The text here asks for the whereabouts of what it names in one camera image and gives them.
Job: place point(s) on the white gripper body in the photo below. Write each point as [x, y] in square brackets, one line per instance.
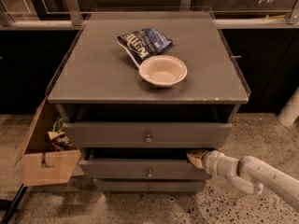
[210, 161]

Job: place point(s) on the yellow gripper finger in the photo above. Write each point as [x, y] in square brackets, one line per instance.
[195, 157]

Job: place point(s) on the grey drawer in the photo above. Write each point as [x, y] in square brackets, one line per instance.
[141, 163]
[149, 186]
[147, 134]

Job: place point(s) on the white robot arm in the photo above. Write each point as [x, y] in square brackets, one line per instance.
[248, 174]

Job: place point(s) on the grey drawer cabinet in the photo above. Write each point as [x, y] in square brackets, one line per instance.
[100, 83]

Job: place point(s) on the grey bottom drawer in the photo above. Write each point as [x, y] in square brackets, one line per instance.
[149, 186]

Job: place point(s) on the grey top drawer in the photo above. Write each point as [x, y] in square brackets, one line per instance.
[147, 134]

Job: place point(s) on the white paper bowl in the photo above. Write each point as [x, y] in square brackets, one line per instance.
[163, 71]

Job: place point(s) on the blue chip bag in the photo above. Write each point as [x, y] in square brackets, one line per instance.
[143, 44]

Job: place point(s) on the snack packets in box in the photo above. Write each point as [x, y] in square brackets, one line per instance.
[58, 138]

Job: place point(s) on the cardboard box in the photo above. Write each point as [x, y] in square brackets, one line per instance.
[42, 164]

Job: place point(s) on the black floor bar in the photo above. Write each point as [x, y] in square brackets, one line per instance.
[9, 206]

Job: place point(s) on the white cylinder post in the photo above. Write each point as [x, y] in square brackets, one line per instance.
[290, 112]

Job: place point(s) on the metal window rail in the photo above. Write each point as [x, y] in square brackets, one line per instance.
[228, 14]

